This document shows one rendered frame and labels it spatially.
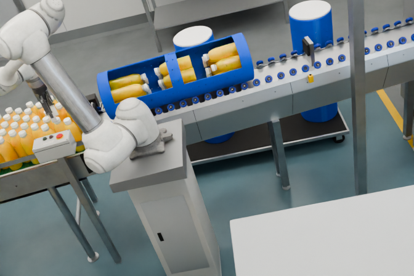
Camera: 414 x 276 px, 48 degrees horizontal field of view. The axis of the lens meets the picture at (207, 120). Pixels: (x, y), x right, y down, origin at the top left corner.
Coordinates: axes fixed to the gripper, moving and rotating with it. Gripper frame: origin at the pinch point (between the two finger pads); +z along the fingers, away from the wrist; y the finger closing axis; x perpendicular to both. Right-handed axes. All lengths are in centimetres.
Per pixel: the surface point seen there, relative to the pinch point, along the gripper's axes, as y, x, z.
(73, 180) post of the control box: -18.8, 1.3, 34.6
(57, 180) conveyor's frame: -10.7, 12.6, 37.9
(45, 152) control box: -21.7, 5.9, 8.2
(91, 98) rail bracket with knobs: 30.7, -15.7, 14.4
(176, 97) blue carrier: -1, -69, 11
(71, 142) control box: -19.3, -8.3, 7.9
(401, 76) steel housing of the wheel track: 3, -207, 44
